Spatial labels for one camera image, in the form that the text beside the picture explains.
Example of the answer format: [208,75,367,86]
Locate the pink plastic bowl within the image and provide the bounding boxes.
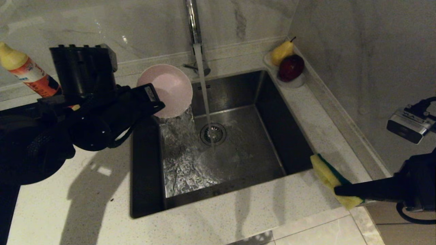
[137,64,193,119]

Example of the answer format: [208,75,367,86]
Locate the green yellow sponge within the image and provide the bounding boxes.
[310,154,365,210]

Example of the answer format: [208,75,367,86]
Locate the chrome faucet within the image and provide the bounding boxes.
[182,0,212,77]

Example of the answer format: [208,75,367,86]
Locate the orange detergent bottle yellow cap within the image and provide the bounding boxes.
[0,42,81,113]

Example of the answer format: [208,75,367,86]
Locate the stainless steel sink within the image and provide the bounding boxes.
[130,70,321,219]

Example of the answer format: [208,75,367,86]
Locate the wide poured water flow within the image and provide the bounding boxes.
[157,105,200,165]

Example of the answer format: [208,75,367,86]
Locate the running water stream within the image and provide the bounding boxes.
[193,44,217,150]

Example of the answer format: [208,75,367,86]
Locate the round metal drain strainer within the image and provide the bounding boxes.
[200,123,227,147]

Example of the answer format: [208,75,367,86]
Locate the small white dish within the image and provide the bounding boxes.
[263,51,306,89]

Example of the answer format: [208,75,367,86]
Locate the yellow pear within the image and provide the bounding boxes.
[271,37,296,67]

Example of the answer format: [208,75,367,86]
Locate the dark red apple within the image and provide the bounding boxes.
[278,54,305,83]

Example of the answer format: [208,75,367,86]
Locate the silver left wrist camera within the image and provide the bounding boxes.
[100,44,119,73]

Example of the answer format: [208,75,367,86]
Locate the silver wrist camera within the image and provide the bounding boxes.
[387,108,436,145]
[100,44,119,73]

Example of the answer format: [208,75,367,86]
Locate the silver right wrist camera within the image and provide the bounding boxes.
[387,108,436,145]

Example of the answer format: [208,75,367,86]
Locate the thick black hose cable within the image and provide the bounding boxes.
[396,97,436,225]

